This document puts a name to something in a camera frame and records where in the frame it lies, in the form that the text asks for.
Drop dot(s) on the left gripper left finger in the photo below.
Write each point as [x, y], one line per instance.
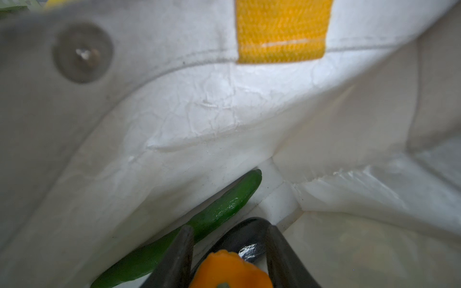
[174, 271]

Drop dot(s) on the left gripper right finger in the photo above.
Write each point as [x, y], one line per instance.
[285, 268]

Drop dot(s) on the green cucumber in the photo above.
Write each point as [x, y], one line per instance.
[144, 260]

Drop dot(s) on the orange-green papaya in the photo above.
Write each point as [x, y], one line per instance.
[229, 268]

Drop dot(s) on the dark purple eggplant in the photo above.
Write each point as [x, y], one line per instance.
[247, 239]

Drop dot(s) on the white grocery bag yellow handles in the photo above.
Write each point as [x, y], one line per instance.
[120, 119]

